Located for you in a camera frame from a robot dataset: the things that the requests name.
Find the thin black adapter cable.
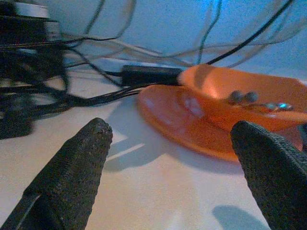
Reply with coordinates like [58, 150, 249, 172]
[207, 0, 295, 65]

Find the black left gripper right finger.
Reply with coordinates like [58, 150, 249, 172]
[230, 120, 307, 230]

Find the orange plastic plate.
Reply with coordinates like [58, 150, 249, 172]
[137, 85, 303, 163]

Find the orange plastic bowl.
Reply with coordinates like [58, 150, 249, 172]
[178, 64, 307, 132]

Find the black power adapter brick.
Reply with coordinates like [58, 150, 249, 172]
[119, 64, 184, 86]

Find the black power cord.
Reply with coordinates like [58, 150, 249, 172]
[31, 82, 178, 113]

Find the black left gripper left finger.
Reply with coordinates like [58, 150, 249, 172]
[0, 117, 113, 230]

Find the black charger block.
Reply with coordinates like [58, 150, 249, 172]
[0, 0, 63, 82]

